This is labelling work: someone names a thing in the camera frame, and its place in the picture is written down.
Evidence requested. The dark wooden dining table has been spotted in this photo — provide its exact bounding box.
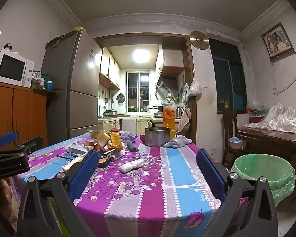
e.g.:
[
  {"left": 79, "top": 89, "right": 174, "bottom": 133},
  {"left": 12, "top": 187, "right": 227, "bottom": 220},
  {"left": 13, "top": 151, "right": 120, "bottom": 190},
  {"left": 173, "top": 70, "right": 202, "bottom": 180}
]
[{"left": 237, "top": 126, "right": 296, "bottom": 168}]

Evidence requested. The light blue basin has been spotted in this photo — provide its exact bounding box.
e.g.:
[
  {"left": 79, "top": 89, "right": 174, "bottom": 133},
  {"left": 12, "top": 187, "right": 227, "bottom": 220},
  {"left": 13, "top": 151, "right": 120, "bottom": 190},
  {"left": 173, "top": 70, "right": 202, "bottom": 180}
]
[{"left": 228, "top": 137, "right": 246, "bottom": 150}]

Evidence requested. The white cloth bundle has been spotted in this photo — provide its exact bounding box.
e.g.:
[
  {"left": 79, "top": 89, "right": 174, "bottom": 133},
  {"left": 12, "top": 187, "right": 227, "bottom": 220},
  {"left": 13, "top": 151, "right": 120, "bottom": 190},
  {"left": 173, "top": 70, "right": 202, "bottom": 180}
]
[{"left": 118, "top": 158, "right": 145, "bottom": 173}]

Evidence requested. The steel pot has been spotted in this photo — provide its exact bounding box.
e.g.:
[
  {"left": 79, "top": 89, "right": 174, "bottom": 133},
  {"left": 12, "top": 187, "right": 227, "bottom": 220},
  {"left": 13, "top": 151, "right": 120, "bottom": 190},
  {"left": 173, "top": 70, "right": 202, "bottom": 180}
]
[{"left": 145, "top": 126, "right": 177, "bottom": 148}]

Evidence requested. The hanging white plastic bag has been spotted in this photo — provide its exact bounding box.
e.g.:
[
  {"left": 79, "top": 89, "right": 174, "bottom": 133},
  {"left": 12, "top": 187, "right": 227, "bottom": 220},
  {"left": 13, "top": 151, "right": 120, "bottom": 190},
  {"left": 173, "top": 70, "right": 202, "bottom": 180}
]
[{"left": 189, "top": 78, "right": 203, "bottom": 97}]

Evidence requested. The orange juice bottle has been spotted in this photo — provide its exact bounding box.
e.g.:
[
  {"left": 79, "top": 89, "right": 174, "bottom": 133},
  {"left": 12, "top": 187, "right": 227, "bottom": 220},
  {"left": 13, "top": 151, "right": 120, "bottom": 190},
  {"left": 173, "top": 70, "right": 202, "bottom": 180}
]
[{"left": 162, "top": 93, "right": 176, "bottom": 139}]

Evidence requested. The red box behind pot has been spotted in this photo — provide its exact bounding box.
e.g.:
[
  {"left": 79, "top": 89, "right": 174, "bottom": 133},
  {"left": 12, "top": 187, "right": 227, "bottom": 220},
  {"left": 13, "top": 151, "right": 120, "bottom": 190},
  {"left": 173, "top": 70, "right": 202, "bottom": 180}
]
[{"left": 140, "top": 134, "right": 145, "bottom": 142}]

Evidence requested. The white plastic sheet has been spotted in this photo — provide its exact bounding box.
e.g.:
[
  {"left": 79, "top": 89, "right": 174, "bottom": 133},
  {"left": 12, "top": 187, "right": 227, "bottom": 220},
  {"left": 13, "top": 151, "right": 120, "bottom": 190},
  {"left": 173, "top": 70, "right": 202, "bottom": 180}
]
[{"left": 243, "top": 103, "right": 296, "bottom": 134}]

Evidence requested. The dark green rolled cloth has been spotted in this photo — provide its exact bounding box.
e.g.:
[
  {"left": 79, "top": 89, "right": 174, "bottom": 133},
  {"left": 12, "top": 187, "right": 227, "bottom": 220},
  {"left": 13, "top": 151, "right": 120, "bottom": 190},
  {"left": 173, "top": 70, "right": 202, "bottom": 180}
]
[{"left": 127, "top": 142, "right": 139, "bottom": 152}]

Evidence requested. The purple striped floral tablecloth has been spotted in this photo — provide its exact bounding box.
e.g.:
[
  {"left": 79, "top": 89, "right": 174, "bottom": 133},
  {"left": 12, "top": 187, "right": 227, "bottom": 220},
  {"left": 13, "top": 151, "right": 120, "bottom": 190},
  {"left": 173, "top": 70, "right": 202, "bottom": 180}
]
[{"left": 9, "top": 132, "right": 249, "bottom": 237}]

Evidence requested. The purple snack bag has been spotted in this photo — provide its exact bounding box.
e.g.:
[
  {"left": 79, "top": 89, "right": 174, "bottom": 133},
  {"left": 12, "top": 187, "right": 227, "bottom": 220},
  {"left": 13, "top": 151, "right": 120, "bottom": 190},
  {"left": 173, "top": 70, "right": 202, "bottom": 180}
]
[{"left": 120, "top": 131, "right": 138, "bottom": 144}]

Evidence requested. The white microwave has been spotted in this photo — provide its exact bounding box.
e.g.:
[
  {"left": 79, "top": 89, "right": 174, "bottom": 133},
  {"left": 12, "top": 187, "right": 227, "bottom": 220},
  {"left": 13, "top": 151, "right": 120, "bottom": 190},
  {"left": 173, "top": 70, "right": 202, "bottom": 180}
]
[{"left": 0, "top": 48, "right": 35, "bottom": 88}]

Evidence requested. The silver refrigerator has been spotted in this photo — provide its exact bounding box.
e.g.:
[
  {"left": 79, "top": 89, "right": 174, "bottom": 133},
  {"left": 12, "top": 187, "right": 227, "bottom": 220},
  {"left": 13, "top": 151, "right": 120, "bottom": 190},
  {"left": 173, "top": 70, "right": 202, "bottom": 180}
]
[{"left": 41, "top": 30, "right": 102, "bottom": 145}]

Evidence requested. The pink hanging towel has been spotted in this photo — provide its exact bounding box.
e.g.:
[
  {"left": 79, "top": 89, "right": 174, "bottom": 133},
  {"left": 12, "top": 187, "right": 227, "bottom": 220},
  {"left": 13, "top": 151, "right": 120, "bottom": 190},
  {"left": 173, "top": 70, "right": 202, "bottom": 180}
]
[{"left": 177, "top": 107, "right": 191, "bottom": 133}]

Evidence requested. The round brass wall clock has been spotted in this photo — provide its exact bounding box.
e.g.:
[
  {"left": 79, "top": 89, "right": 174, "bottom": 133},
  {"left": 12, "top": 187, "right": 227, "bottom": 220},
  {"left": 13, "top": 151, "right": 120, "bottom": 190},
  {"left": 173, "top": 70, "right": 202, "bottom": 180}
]
[{"left": 189, "top": 31, "right": 210, "bottom": 50}]

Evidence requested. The grey cloth glove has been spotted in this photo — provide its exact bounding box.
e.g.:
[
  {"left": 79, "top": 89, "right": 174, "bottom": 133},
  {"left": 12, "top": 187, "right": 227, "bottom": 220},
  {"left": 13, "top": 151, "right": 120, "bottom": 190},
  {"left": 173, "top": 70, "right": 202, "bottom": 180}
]
[{"left": 162, "top": 135, "right": 192, "bottom": 149}]

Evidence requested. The dark window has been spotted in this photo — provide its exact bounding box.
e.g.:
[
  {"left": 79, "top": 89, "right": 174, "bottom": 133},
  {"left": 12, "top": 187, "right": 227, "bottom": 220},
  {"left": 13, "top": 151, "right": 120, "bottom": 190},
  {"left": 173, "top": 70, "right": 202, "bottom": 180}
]
[{"left": 209, "top": 39, "right": 247, "bottom": 113}]

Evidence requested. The red apple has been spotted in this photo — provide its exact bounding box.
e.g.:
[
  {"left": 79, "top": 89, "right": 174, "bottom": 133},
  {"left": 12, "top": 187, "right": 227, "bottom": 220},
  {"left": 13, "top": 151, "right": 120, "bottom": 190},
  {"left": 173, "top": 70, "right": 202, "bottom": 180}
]
[{"left": 110, "top": 128, "right": 121, "bottom": 132}]

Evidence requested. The framed elephant picture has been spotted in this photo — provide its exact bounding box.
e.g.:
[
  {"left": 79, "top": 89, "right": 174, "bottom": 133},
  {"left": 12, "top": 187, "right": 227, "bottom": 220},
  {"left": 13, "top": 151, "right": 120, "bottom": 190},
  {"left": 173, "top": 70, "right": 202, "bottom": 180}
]
[{"left": 261, "top": 22, "right": 295, "bottom": 60}]

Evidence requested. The kitchen window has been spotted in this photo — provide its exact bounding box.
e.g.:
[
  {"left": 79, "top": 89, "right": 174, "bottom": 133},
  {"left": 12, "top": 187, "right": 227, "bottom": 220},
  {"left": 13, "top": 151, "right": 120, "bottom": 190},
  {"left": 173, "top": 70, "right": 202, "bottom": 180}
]
[{"left": 127, "top": 72, "right": 150, "bottom": 112}]

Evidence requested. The green lined trash bin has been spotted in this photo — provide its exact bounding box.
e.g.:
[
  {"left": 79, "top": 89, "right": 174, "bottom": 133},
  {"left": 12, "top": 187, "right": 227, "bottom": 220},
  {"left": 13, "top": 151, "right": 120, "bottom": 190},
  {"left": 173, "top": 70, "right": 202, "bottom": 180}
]
[{"left": 231, "top": 153, "right": 296, "bottom": 205}]

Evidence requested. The gold orange foil package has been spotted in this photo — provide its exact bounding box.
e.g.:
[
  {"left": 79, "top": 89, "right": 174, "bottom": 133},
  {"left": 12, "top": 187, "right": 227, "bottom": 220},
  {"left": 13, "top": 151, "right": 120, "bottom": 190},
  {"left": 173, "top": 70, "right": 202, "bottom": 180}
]
[{"left": 108, "top": 132, "right": 123, "bottom": 151}]

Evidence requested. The orange wooden cabinet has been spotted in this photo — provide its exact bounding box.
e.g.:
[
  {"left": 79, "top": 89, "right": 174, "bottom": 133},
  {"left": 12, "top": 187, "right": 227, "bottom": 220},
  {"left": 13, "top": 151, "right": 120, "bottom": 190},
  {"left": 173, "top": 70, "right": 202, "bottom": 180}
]
[{"left": 0, "top": 82, "right": 55, "bottom": 149}]

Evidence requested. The wooden chair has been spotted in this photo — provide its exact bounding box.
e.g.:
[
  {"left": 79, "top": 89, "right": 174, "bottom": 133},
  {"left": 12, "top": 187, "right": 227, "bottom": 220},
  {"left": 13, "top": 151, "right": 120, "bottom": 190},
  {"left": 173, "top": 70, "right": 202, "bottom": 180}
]
[{"left": 222, "top": 109, "right": 247, "bottom": 165}]

